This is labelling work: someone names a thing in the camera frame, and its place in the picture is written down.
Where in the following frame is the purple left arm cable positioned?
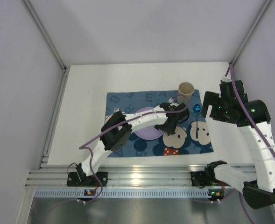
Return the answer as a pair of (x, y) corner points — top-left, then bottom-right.
(78, 96), (190, 203)

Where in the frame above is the purple plate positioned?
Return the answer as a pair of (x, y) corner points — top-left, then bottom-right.
(134, 106), (163, 140)

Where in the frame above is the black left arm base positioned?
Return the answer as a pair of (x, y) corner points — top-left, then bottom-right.
(66, 171), (109, 187)

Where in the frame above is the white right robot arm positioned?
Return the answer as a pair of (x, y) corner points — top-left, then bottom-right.
(200, 81), (275, 210)

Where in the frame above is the left aluminium frame post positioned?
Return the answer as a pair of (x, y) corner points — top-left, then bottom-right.
(21, 0), (67, 71)

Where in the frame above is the perforated grey cable duct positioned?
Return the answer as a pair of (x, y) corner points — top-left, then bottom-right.
(34, 188), (226, 199)

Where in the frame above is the blue metal spoon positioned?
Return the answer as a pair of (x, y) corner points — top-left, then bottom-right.
(193, 104), (201, 139)

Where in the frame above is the blue cartoon bear placemat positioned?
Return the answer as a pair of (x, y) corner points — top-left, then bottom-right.
(105, 90), (213, 158)

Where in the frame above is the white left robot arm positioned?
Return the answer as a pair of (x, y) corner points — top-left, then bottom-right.
(76, 102), (190, 182)

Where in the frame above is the beige cup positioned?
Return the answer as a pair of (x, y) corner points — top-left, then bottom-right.
(177, 82), (195, 104)

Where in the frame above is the aluminium frame post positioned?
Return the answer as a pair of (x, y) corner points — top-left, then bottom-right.
(21, 0), (67, 71)
(230, 0), (274, 66)

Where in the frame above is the right aluminium frame post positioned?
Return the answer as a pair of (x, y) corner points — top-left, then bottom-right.
(230, 0), (274, 66)

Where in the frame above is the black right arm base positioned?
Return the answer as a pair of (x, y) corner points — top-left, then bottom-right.
(190, 161), (227, 189)

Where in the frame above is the aluminium front rail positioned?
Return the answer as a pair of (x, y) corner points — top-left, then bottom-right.
(25, 165), (204, 188)

